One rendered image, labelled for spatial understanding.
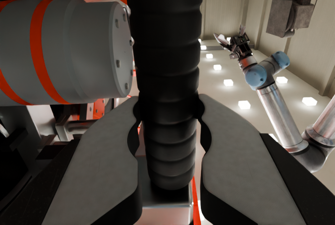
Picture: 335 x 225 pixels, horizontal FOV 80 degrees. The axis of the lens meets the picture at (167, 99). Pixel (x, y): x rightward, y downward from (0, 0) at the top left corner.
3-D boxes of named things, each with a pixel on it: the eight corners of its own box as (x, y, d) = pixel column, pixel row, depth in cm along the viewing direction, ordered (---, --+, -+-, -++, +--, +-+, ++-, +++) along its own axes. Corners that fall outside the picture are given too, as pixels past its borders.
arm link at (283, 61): (283, 70, 76) (260, 84, 85) (294, 62, 83) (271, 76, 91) (270, 53, 77) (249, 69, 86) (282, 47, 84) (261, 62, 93)
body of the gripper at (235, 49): (245, 30, 96) (256, 51, 92) (239, 41, 104) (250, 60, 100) (230, 35, 95) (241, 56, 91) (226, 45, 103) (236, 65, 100)
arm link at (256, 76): (288, 184, 80) (235, 74, 79) (298, 168, 87) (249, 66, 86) (322, 187, 71) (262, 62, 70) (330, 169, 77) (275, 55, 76)
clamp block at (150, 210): (62, 209, 14) (82, 247, 16) (195, 205, 14) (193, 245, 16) (87, 154, 18) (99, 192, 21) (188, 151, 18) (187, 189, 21)
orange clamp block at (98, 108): (65, 115, 54) (80, 121, 62) (94, 114, 54) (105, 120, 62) (67, 91, 55) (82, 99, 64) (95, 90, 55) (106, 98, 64)
